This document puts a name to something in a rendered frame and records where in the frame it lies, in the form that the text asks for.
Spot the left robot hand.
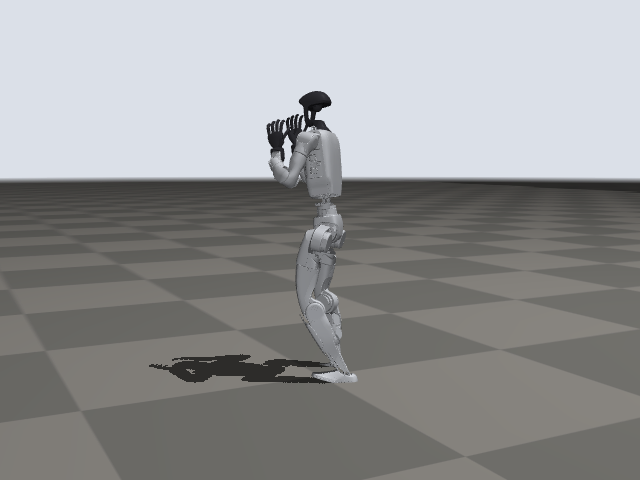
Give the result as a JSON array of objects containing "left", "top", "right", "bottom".
[{"left": 267, "top": 119, "right": 290, "bottom": 161}]

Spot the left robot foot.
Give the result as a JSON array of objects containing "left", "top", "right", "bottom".
[{"left": 312, "top": 369, "right": 358, "bottom": 383}]

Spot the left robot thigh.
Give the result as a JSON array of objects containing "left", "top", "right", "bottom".
[{"left": 296, "top": 225, "right": 332, "bottom": 321}]

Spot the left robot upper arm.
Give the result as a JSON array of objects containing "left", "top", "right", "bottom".
[{"left": 279, "top": 131, "right": 320, "bottom": 188}]

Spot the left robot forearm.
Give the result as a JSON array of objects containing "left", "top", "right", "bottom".
[{"left": 269, "top": 151, "right": 289, "bottom": 183}]

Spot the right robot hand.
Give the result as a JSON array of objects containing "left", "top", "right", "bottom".
[{"left": 286, "top": 114, "right": 308, "bottom": 153}]

